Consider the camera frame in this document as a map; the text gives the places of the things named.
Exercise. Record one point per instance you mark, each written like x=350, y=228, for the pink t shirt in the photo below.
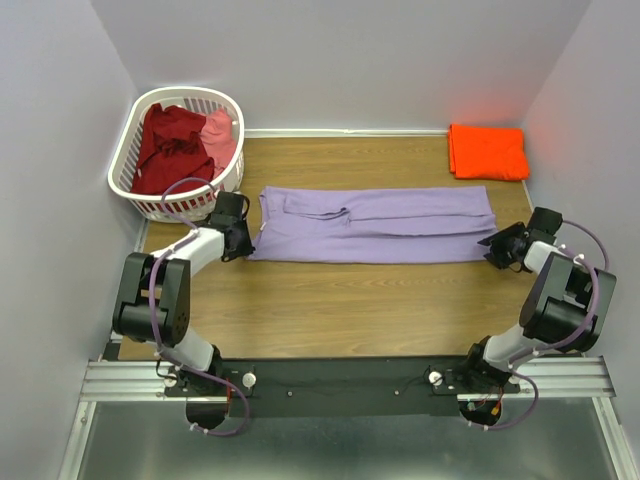
x=218, y=141

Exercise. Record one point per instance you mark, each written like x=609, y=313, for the dark red t shirt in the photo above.
x=171, y=150

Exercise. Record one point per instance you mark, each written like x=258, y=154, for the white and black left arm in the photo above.
x=153, y=303

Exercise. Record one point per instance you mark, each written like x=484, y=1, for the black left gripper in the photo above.
x=246, y=247

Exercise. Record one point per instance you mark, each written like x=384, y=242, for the white plastic laundry basket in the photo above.
x=192, y=198

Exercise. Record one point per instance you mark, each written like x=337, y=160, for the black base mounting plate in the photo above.
x=344, y=387

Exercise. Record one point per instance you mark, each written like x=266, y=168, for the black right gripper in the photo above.
x=496, y=241

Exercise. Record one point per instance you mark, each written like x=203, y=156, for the lavender t shirt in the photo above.
x=374, y=226

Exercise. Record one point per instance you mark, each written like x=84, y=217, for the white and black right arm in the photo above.
x=564, y=311

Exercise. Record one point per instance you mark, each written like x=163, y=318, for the folded orange t shirt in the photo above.
x=487, y=153

